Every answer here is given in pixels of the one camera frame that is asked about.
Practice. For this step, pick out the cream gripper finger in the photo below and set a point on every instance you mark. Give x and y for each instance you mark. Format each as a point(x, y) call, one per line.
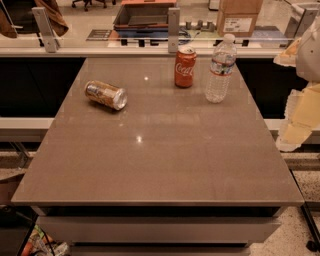
point(287, 58)
point(302, 116)

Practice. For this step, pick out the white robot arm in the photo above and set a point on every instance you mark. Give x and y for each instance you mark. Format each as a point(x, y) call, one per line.
point(308, 55)

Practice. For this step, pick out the red Coca-Cola can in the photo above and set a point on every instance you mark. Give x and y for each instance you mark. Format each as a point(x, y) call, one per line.
point(184, 66)

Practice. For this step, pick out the clear plastic water bottle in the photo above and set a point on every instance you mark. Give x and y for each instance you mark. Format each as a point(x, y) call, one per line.
point(221, 68)

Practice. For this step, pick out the cardboard box with label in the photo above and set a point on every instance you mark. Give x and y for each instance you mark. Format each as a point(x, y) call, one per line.
point(238, 17)

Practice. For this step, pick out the grey tray bin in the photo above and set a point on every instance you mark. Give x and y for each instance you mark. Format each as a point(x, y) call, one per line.
point(143, 15)

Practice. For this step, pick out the black office chair base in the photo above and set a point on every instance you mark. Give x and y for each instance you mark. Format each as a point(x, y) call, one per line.
point(87, 3)

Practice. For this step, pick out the brown jacket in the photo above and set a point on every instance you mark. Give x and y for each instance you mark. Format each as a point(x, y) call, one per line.
point(16, 17)

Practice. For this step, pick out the grey table drawer cabinet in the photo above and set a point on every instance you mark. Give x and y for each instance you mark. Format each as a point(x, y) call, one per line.
point(159, 236)

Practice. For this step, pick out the colourful clutter on floor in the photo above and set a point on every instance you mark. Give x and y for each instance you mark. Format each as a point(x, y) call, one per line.
point(40, 243)

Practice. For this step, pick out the right metal railing bracket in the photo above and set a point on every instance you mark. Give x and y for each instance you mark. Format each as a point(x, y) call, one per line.
point(302, 16)

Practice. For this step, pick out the metal railing bracket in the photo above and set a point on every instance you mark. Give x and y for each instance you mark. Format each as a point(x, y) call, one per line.
point(302, 16)
point(50, 41)
point(173, 29)

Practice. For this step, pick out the middle metal railing bracket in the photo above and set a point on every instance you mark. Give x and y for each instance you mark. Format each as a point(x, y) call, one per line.
point(173, 29)

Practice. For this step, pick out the left metal railing bracket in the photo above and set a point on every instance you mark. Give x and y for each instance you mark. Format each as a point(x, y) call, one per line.
point(50, 41)

